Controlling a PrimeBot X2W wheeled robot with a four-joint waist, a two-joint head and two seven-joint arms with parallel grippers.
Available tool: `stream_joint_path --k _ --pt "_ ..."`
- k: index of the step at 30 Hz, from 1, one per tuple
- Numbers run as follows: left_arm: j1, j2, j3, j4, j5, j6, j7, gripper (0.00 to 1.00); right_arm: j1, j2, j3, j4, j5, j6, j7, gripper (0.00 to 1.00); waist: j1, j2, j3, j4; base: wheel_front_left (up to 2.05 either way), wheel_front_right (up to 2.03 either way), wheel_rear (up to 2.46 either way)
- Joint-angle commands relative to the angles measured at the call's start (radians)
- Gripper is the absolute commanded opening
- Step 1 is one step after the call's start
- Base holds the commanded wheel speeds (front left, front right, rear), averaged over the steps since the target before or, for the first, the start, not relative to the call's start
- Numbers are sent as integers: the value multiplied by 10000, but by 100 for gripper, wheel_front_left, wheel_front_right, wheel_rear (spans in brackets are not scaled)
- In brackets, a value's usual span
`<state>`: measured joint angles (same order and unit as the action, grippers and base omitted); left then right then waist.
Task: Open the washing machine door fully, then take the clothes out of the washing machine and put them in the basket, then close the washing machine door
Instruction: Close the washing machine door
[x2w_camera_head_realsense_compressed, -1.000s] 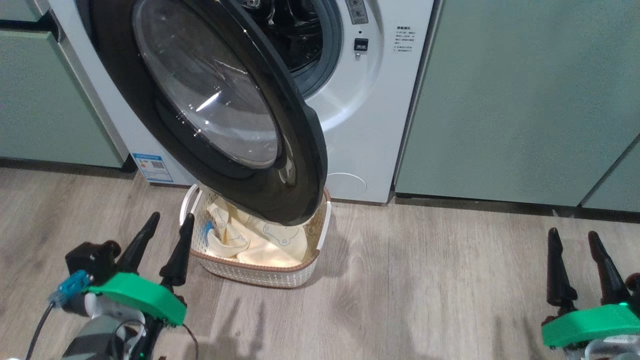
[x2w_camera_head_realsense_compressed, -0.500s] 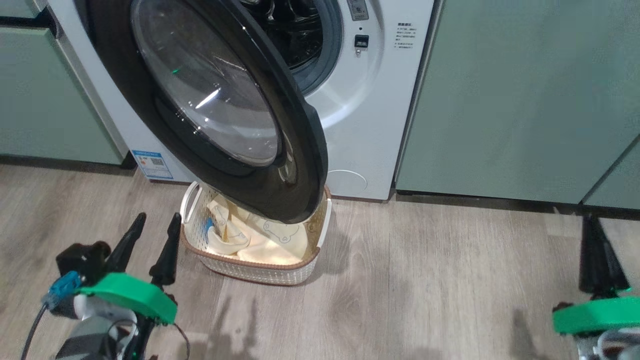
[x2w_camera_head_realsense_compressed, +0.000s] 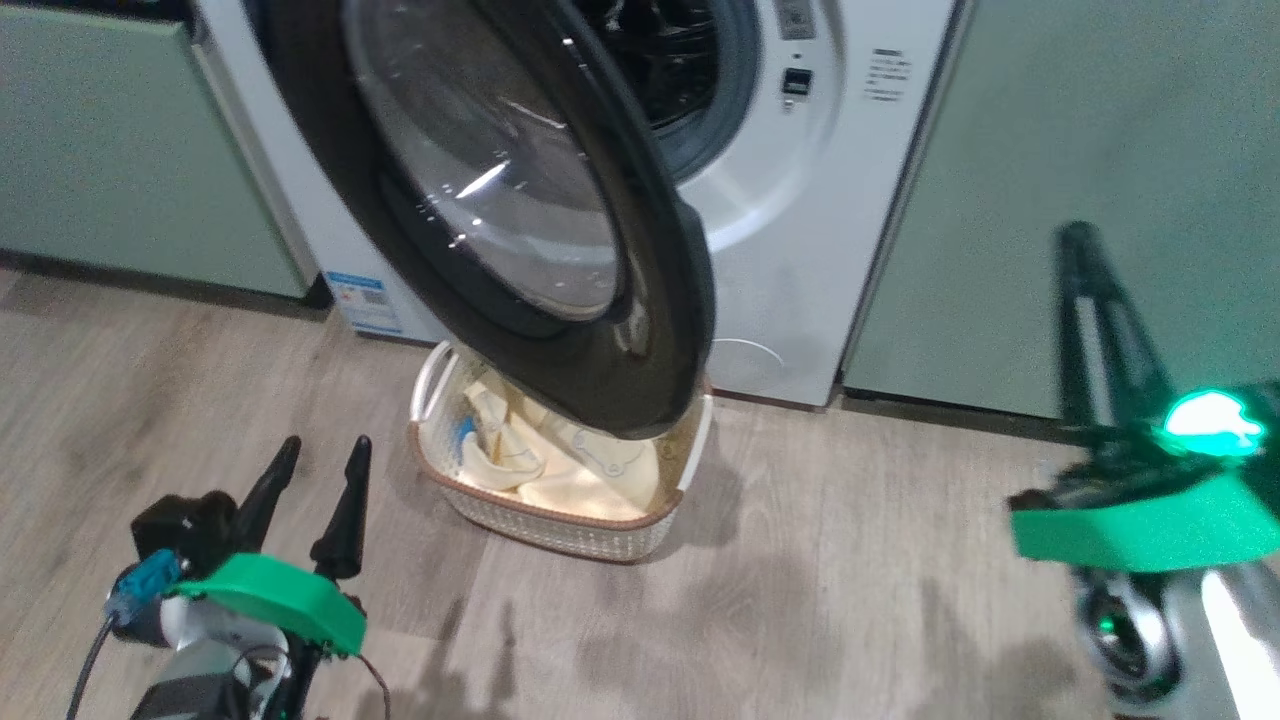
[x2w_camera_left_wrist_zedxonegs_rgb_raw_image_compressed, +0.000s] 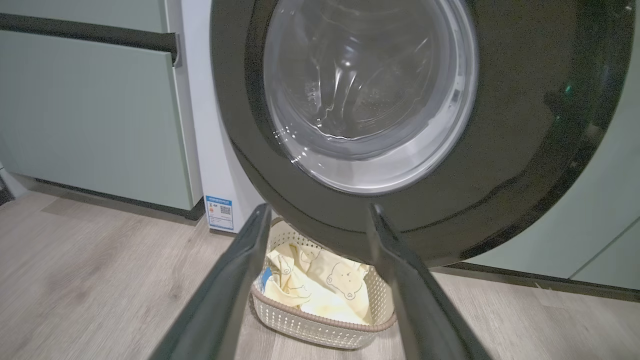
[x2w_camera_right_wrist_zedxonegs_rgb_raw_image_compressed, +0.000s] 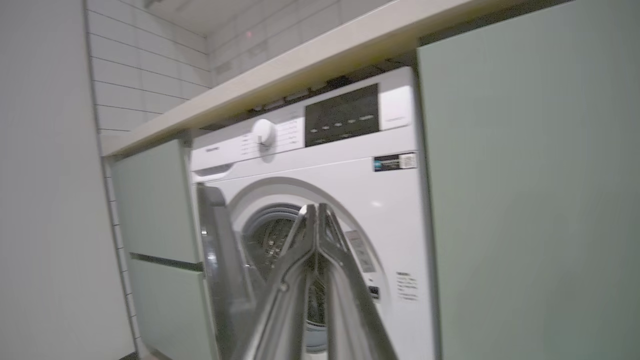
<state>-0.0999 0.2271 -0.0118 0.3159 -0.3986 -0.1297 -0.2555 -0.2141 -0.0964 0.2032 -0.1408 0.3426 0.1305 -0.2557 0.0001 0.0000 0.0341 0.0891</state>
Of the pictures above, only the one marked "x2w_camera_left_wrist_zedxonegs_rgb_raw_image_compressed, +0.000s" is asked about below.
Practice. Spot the green cabinet with black gap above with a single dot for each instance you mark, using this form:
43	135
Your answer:
90	110

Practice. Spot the blue energy label sticker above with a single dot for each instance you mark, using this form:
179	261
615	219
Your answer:
219	212

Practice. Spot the yellow patterned cloth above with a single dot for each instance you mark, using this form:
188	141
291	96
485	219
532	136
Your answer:
320	295

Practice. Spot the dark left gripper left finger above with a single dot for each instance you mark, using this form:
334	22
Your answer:
225	300

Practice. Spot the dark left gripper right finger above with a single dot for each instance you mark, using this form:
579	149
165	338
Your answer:
420	310

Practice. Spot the white front-load washing machine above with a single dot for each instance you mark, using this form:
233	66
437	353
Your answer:
210	125

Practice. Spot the black round glass washer door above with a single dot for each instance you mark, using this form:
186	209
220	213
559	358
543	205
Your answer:
525	150

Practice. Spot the cream perforated laundry basket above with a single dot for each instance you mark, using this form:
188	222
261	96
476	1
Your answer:
320	332

